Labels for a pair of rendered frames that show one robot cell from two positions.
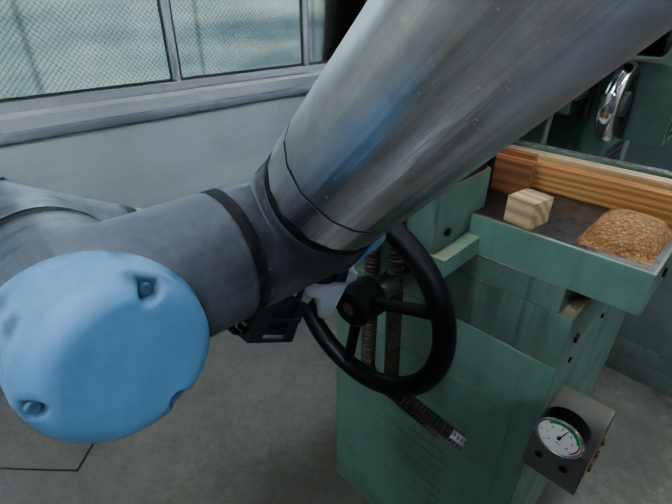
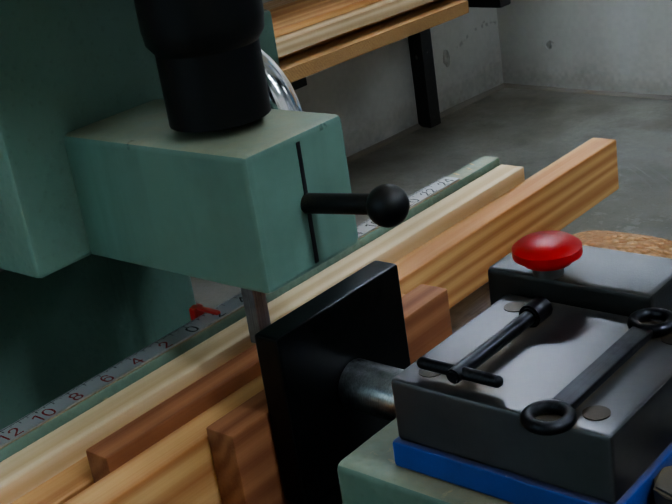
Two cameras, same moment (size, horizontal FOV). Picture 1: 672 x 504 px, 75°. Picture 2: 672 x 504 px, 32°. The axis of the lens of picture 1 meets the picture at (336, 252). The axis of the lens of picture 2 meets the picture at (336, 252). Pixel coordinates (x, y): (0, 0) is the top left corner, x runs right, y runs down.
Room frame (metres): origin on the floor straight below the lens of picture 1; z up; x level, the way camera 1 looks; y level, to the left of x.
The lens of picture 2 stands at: (0.69, 0.29, 1.22)
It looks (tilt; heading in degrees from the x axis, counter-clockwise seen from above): 22 degrees down; 269
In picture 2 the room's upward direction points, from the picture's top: 9 degrees counter-clockwise
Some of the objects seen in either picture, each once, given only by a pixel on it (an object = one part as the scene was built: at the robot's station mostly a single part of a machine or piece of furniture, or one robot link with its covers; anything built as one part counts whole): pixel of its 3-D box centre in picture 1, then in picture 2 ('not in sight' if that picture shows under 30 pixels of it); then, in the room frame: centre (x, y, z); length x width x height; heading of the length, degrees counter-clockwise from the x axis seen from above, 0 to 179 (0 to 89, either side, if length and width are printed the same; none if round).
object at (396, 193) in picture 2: not in sight; (349, 199); (0.67, -0.22, 1.04); 0.06 x 0.02 x 0.02; 135
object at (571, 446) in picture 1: (562, 434); not in sight; (0.40, -0.31, 0.65); 0.06 x 0.04 x 0.08; 45
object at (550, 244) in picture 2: not in sight; (546, 250); (0.59, -0.17, 1.02); 0.03 x 0.03 x 0.01
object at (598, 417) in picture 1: (569, 437); not in sight; (0.44, -0.36, 0.58); 0.12 x 0.08 x 0.08; 135
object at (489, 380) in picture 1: (476, 368); not in sight; (0.81, -0.36, 0.36); 0.58 x 0.45 x 0.71; 135
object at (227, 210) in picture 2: not in sight; (213, 200); (0.74, -0.29, 1.03); 0.14 x 0.07 x 0.09; 135
